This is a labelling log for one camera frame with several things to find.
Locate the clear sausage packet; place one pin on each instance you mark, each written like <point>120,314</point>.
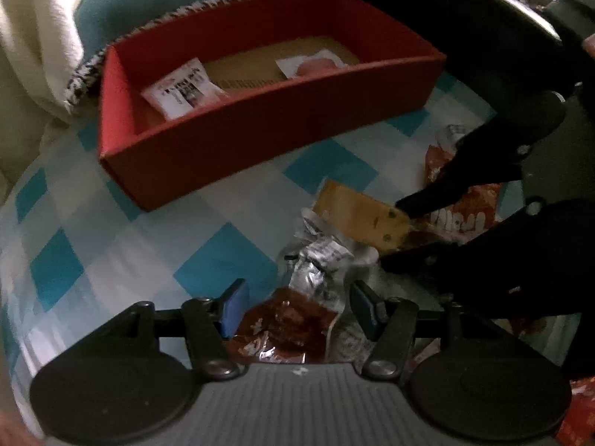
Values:
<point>311,66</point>

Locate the red printed bag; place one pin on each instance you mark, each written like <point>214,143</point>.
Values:
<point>578,409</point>

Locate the blue checked cloth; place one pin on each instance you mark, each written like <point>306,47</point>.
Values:
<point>116,251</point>

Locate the silver foil snack packet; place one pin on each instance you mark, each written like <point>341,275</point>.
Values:
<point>320,265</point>

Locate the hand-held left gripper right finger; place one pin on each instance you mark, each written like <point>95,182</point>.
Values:
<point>367,309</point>

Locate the yellow snack packet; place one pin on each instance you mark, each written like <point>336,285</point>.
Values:
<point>358,213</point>

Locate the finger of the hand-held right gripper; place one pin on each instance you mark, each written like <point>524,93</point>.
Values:
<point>418,260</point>
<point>441,190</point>

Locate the brown round snack packet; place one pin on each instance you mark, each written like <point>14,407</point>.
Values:
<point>283,330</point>

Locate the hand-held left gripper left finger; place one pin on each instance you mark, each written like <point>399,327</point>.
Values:
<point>234,306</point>

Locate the white towel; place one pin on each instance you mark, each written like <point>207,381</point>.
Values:
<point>32,32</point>

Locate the red cardboard box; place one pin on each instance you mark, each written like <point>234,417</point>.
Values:
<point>209,148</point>

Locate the small white snack packet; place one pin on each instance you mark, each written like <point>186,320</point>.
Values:
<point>179,88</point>

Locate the red candy packet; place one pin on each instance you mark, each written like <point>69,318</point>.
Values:
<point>469,199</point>

